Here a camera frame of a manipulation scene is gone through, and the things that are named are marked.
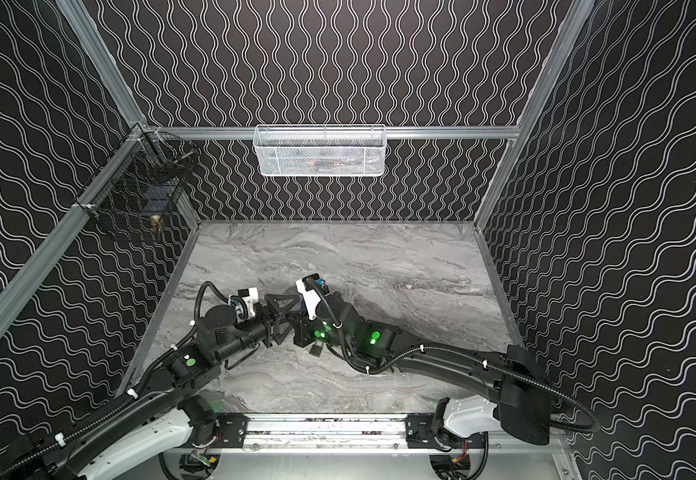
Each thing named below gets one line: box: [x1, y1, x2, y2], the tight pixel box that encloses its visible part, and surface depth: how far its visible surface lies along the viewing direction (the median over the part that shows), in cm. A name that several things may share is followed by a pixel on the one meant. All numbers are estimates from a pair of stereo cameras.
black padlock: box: [309, 341, 323, 358], surface depth 89 cm
